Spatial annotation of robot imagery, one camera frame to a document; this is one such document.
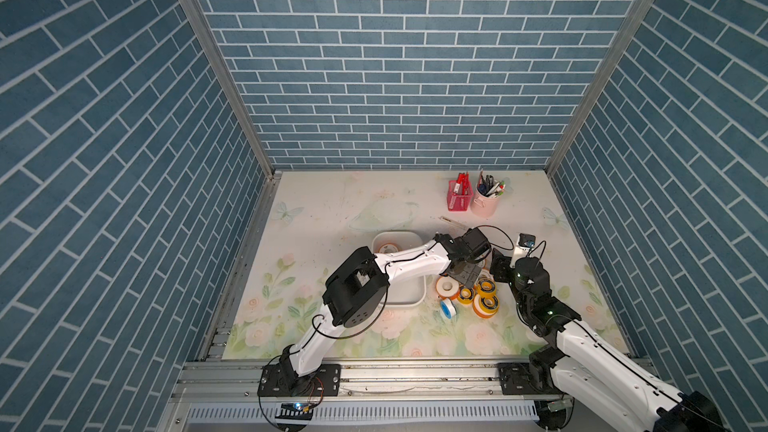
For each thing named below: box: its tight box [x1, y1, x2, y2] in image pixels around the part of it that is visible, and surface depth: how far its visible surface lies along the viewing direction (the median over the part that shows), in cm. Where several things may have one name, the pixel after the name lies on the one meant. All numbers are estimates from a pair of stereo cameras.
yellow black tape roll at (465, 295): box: [457, 284, 475, 305], surface depth 88 cm
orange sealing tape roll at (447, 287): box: [435, 275, 460, 300], surface depth 88 cm
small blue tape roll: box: [440, 298, 457, 319], surface depth 84 cm
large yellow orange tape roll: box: [472, 293, 500, 319], surface depth 86 cm
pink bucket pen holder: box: [470, 175, 506, 219], surface depth 104 cm
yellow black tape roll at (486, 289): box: [474, 280, 497, 300], surface depth 86 cm
